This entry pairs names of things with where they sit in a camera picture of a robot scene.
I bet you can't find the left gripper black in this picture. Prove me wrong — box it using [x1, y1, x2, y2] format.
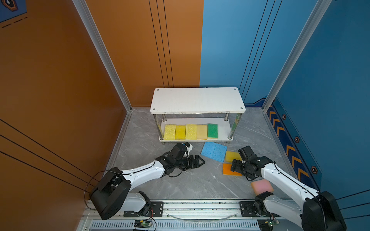
[174, 154, 205, 170]

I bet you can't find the orange sponge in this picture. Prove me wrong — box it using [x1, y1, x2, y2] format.
[222, 163, 242, 177]

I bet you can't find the pale yellow sponge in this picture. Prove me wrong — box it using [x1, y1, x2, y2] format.
[197, 124, 208, 140]

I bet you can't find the bright yellow foam sponge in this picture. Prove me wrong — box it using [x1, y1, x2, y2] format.
[175, 125, 186, 140]

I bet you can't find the green scrub sponge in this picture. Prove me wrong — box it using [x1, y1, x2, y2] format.
[208, 124, 218, 139]

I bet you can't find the yellow porous sponge large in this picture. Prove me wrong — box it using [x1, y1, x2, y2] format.
[163, 124, 176, 141]

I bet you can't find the white two-tier shelf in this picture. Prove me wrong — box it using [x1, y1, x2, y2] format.
[150, 87, 246, 142]

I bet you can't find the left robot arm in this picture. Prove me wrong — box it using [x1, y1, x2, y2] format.
[89, 142, 205, 220]

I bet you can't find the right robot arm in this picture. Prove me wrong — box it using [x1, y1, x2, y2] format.
[231, 146, 347, 231]

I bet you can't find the blue sponge left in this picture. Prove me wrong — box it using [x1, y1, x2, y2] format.
[201, 142, 216, 158]

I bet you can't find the blue sponge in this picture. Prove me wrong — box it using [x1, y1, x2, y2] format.
[212, 143, 227, 163]
[201, 142, 216, 158]

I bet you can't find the blue sponge right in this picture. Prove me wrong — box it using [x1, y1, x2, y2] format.
[212, 143, 227, 163]

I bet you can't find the pink sponge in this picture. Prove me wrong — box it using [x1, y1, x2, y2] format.
[251, 179, 274, 195]

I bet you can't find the right circuit board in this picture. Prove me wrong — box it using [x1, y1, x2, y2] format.
[258, 219, 280, 231]

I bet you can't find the circuit board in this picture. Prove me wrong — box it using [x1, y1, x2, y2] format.
[133, 220, 153, 231]
[258, 219, 280, 231]

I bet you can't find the left circuit board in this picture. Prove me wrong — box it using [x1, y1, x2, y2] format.
[133, 220, 153, 231]

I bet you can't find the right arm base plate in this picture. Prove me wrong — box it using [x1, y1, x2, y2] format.
[239, 201, 279, 217]

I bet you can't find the aluminium front rail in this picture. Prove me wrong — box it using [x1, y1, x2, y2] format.
[77, 199, 302, 231]

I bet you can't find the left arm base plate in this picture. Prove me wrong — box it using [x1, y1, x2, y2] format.
[123, 201, 164, 218]

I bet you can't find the right aluminium corner post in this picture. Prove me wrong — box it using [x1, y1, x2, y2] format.
[262, 0, 332, 113]

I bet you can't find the aluminium corner post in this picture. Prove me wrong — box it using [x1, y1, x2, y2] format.
[262, 0, 332, 113]
[72, 0, 132, 113]

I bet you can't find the left aluminium corner post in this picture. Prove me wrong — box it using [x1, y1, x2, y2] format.
[72, 0, 132, 113]

